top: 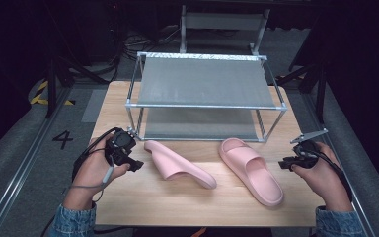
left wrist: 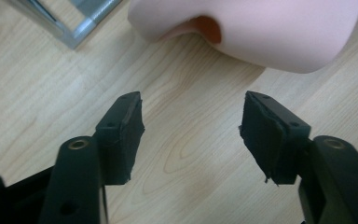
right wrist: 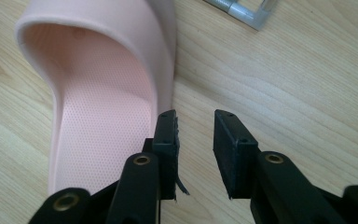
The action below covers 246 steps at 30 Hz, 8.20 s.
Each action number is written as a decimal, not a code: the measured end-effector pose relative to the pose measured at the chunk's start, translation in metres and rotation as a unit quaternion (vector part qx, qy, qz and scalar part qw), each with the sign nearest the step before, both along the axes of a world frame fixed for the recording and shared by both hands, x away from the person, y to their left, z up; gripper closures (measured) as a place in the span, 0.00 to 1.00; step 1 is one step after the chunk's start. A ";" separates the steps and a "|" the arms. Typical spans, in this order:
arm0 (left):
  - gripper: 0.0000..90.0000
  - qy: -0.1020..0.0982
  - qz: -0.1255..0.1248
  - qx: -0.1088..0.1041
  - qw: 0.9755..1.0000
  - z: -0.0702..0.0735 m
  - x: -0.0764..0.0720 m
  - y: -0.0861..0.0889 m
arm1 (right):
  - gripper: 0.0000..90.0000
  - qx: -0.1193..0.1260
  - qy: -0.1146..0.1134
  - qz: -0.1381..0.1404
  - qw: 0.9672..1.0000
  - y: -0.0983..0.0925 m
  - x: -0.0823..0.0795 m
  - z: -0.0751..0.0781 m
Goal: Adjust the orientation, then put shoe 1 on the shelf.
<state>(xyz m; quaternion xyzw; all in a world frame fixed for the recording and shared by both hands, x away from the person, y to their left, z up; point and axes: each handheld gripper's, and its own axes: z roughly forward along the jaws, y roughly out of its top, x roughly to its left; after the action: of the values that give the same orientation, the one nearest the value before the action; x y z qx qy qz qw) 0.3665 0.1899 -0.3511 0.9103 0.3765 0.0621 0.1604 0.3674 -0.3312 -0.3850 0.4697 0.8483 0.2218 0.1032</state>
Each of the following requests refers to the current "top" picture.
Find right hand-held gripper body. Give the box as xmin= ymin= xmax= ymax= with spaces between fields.
xmin=290 ymin=128 xmax=330 ymax=170

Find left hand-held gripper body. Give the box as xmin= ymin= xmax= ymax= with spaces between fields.
xmin=104 ymin=127 xmax=138 ymax=166

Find pink slipper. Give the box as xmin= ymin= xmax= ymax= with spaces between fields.
xmin=218 ymin=137 xmax=285 ymax=207
xmin=143 ymin=139 xmax=218 ymax=191

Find metal shoe rack grey shelves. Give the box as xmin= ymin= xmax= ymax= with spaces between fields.
xmin=124 ymin=51 xmax=288 ymax=144

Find person's right hand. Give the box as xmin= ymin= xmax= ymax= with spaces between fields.
xmin=291 ymin=141 xmax=355 ymax=213

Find person's left hand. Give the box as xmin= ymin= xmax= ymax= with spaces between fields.
xmin=62 ymin=134 xmax=131 ymax=212

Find black stand legs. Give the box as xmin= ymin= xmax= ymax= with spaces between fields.
xmin=275 ymin=58 xmax=331 ymax=124

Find black tripod stand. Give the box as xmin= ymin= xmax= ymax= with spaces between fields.
xmin=43 ymin=0 xmax=111 ymax=119

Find yellow black floor tape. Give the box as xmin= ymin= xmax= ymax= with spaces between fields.
xmin=29 ymin=80 xmax=77 ymax=107

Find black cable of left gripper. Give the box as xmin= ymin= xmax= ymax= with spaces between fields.
xmin=71 ymin=126 xmax=120 ymax=182

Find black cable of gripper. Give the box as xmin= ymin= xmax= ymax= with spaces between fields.
xmin=71 ymin=126 xmax=120 ymax=182
xmin=304 ymin=147 xmax=354 ymax=202

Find grey cable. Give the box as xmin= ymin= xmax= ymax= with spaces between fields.
xmin=68 ymin=154 xmax=115 ymax=202

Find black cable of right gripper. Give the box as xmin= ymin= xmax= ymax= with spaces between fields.
xmin=304 ymin=147 xmax=354 ymax=202

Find bundle of floor cables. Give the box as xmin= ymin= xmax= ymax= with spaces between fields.
xmin=110 ymin=24 xmax=183 ymax=85

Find grey metal stand frame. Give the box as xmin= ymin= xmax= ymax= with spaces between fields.
xmin=179 ymin=4 xmax=271 ymax=57

